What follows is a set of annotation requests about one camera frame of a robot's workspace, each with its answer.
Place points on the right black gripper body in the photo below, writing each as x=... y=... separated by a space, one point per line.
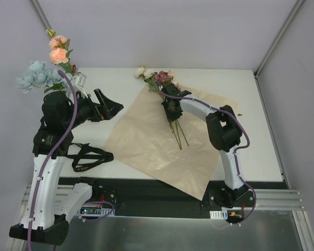
x=171 y=105

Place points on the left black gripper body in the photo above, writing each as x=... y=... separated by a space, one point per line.
x=98 y=109

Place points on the artificial flower bunch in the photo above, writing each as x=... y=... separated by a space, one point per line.
x=166 y=86

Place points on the black ribbon gold lettering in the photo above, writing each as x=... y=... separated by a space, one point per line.
x=90 y=159

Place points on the orange wrapping paper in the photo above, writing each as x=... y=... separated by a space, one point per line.
x=183 y=158

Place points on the blue flower stem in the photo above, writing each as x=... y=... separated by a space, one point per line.
x=38 y=75

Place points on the peach rose stem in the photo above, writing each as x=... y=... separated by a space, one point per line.
x=60 y=51

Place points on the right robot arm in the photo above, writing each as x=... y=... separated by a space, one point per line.
x=225 y=134

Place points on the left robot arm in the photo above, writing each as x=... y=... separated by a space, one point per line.
x=45 y=222

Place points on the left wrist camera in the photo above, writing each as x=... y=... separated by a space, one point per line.
x=78 y=82

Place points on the left aluminium frame post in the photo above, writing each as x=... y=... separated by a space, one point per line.
x=45 y=26

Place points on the aluminium frame post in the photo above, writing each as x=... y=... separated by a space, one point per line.
x=45 y=26
x=297 y=6

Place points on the front aluminium rail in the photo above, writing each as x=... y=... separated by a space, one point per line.
x=269 y=196

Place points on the right aluminium frame post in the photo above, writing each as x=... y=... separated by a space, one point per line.
x=297 y=6

